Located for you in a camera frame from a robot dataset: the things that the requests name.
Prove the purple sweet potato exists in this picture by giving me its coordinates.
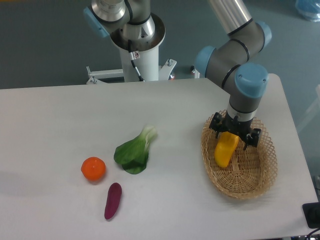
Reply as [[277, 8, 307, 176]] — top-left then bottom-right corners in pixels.
[[104, 182, 122, 220]]

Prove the orange tangerine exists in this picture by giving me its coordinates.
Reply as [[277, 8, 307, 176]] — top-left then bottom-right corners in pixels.
[[80, 156, 107, 182]]

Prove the yellow mango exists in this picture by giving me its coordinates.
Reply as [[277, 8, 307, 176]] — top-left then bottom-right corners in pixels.
[[214, 131, 239, 168]]

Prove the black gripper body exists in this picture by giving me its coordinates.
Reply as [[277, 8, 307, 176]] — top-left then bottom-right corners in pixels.
[[219, 111, 253, 138]]

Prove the woven wicker basket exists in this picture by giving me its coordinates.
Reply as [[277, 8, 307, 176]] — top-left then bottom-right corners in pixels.
[[201, 116, 278, 200]]

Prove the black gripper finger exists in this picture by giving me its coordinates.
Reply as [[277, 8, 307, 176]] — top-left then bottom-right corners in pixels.
[[242, 128, 262, 150], [209, 112, 225, 138]]

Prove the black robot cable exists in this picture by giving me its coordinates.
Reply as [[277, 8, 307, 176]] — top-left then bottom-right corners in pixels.
[[127, 39, 145, 82]]

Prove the black device at table edge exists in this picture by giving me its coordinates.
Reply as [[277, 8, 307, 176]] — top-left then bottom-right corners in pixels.
[[302, 202, 320, 229]]

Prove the green bok choy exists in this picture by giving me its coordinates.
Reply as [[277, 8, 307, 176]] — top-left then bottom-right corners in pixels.
[[113, 125, 158, 175]]

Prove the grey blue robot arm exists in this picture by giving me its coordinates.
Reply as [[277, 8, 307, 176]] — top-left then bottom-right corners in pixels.
[[83, 0, 272, 147]]

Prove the blue plastic bag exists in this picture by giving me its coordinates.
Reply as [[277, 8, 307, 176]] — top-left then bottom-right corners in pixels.
[[295, 0, 320, 23]]

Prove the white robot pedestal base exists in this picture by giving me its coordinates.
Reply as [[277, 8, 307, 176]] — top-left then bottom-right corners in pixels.
[[83, 8, 177, 84]]

